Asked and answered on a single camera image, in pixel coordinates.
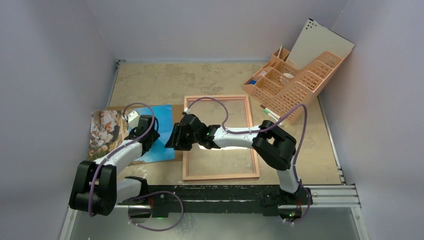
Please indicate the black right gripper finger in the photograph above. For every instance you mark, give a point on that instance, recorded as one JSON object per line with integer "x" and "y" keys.
{"x": 174, "y": 139}
{"x": 185, "y": 142}

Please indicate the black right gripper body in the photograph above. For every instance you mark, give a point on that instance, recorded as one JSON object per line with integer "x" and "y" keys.
{"x": 180, "y": 135}

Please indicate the pink picture frame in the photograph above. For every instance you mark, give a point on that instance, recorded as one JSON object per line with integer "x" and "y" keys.
{"x": 189, "y": 101}

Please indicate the clear glass sheet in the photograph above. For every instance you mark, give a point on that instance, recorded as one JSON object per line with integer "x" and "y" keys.
{"x": 204, "y": 162}

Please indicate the beach landscape photo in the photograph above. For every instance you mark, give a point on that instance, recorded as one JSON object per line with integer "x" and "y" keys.
{"x": 108, "y": 130}

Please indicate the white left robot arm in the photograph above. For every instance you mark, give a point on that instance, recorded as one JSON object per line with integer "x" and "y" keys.
{"x": 96, "y": 189}

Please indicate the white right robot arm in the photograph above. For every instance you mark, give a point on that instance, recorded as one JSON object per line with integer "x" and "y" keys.
{"x": 275, "y": 146}

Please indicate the brown cardboard backing board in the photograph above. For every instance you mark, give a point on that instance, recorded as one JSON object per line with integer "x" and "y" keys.
{"x": 177, "y": 109}

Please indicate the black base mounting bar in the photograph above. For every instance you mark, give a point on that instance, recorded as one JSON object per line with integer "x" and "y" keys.
{"x": 267, "y": 200}

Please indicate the green marker pen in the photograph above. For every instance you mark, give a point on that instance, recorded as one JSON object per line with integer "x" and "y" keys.
{"x": 281, "y": 124}

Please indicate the orange plastic desk organizer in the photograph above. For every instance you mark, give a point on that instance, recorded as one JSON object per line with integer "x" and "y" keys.
{"x": 281, "y": 94}

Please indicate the white tape roll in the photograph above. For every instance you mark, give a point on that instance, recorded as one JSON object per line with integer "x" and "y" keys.
{"x": 287, "y": 75}

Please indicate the green white pen upright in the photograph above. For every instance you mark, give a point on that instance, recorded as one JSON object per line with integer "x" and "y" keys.
{"x": 280, "y": 51}

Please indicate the grey perforated board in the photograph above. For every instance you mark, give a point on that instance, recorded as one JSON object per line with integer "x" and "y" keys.
{"x": 315, "y": 39}

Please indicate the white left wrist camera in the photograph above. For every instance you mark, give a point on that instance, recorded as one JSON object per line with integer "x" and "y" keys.
{"x": 133, "y": 119}

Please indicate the aluminium rail frame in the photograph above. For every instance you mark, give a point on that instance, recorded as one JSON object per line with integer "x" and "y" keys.
{"x": 225, "y": 79}

